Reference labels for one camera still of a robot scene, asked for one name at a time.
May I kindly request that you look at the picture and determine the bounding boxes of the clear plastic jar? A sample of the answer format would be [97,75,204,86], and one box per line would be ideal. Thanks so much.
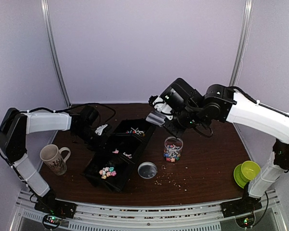
[163,137,184,163]

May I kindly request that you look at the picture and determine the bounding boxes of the silver metal scoop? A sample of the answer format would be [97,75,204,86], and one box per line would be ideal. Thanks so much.
[145,110,166,127]

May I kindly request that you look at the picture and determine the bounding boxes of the black three-compartment candy tray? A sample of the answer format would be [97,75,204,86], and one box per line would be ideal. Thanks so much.
[81,118,156,192]

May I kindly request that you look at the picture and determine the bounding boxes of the silver metal jar lid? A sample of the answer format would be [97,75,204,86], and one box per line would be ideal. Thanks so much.
[137,162,158,179]

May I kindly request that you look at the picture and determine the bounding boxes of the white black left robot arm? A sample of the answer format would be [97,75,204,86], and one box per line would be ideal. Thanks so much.
[0,105,109,214]

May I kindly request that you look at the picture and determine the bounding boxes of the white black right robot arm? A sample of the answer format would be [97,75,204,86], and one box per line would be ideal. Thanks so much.
[153,78,289,213]

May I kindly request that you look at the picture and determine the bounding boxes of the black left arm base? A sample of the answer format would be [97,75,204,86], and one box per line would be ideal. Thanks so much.
[33,189,77,231]

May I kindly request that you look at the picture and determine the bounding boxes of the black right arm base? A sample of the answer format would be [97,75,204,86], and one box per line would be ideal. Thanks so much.
[220,195,262,229]

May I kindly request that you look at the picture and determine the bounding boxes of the beige patterned ceramic mug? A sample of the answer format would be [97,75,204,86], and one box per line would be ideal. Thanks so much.
[39,144,71,176]

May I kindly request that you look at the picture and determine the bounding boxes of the green saucer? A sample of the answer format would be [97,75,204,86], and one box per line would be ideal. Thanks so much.
[233,164,248,188]

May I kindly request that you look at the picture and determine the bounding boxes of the green bowl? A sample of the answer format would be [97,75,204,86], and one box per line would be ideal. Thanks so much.
[240,161,261,182]

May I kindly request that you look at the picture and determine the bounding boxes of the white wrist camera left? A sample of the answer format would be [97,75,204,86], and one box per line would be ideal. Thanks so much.
[94,124,111,136]

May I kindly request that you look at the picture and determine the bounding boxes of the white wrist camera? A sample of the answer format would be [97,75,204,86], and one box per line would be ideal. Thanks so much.
[148,96,174,120]
[94,124,111,136]

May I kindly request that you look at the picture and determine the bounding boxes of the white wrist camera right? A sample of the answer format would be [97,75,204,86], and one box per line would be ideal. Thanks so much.
[148,96,174,120]

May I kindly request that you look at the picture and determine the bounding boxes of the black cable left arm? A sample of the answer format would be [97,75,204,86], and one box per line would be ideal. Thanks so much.
[26,103,117,130]

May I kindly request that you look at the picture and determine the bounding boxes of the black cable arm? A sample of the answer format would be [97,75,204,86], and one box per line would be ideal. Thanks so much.
[26,103,117,130]
[195,120,214,138]

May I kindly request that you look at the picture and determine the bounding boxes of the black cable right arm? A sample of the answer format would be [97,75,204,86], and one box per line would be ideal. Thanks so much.
[195,120,214,138]

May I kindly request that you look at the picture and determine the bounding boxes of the aluminium corner post left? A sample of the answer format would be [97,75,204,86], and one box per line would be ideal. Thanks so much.
[40,0,71,107]

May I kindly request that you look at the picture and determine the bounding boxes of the aluminium corner post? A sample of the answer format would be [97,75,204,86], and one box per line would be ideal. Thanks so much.
[40,0,71,107]
[229,0,254,86]

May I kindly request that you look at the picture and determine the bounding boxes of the aluminium corner post right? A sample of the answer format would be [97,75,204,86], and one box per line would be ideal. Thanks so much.
[229,0,254,86]

